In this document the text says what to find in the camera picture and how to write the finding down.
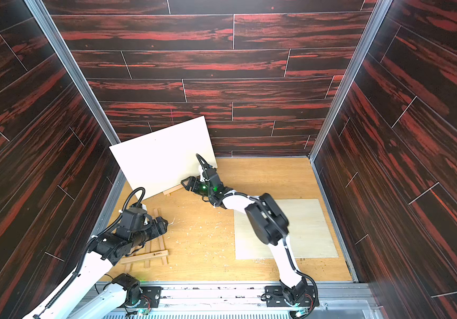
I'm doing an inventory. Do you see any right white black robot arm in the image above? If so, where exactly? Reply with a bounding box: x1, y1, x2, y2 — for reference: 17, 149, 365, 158
181, 168, 308, 306

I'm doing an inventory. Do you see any small wooden easel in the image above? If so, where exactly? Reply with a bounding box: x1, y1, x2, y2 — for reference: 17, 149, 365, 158
120, 208, 170, 268
163, 184, 184, 196

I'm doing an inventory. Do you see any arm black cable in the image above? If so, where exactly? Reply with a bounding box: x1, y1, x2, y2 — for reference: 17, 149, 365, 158
194, 153, 320, 312
32, 186, 146, 319

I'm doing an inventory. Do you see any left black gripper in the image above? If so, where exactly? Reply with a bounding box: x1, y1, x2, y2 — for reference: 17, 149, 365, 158
131, 215, 170, 249

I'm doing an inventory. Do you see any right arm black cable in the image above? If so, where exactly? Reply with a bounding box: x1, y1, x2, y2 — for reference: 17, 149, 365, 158
194, 153, 320, 312

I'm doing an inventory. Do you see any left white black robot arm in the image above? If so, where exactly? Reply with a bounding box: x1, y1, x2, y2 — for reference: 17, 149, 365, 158
24, 204, 168, 318

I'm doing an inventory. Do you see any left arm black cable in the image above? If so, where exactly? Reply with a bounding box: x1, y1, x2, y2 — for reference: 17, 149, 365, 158
32, 186, 146, 319

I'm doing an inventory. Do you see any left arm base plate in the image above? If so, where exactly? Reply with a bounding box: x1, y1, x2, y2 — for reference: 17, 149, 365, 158
124, 286, 162, 309

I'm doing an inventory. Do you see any white wooden board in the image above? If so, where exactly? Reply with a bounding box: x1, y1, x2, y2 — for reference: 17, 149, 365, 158
234, 199, 338, 260
110, 116, 217, 199

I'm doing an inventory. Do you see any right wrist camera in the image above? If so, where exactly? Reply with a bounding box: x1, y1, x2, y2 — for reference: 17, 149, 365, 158
198, 164, 205, 181

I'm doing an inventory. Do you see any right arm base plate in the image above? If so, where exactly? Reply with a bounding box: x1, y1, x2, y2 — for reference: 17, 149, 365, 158
260, 284, 320, 308

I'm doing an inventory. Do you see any metal base rail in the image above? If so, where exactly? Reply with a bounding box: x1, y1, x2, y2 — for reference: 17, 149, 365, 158
75, 282, 385, 318

